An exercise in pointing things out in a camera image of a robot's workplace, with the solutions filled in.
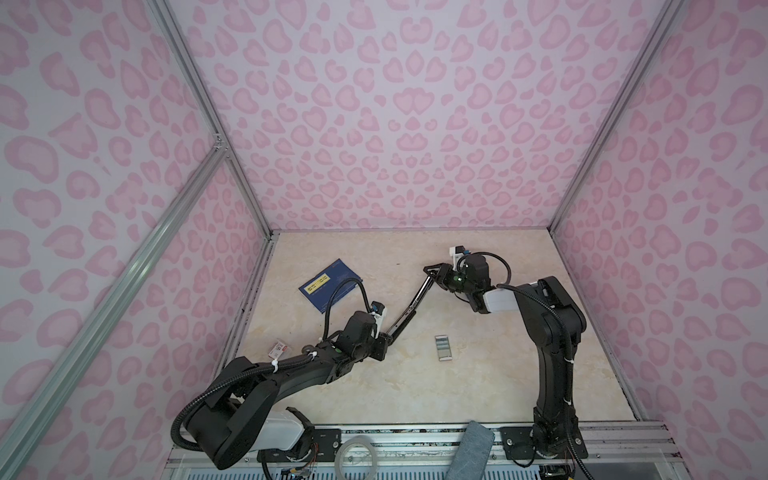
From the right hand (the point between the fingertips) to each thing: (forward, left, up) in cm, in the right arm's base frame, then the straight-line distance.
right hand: (428, 268), depth 98 cm
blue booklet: (-4, +36, -6) cm, 37 cm away
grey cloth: (-50, -8, -5) cm, 51 cm away
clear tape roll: (-47, +20, -11) cm, 52 cm away
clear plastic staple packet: (-26, +45, -7) cm, 52 cm away
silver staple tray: (-23, -4, -9) cm, 25 cm away
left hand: (-21, +12, -4) cm, 24 cm away
